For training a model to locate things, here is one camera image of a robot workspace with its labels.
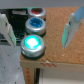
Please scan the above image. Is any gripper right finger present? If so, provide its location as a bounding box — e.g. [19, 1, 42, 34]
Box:
[63, 7, 84, 50]

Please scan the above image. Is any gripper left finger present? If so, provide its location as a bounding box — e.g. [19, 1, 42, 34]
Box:
[0, 13, 17, 48]

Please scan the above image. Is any wooden drawer box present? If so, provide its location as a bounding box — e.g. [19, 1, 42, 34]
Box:
[18, 7, 84, 84]

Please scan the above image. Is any green button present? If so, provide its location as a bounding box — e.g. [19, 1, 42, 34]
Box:
[20, 35, 46, 60]

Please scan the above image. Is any blue button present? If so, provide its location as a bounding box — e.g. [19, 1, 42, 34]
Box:
[25, 17, 47, 36]

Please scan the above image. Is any red button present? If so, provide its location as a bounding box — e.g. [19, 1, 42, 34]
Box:
[27, 7, 47, 20]

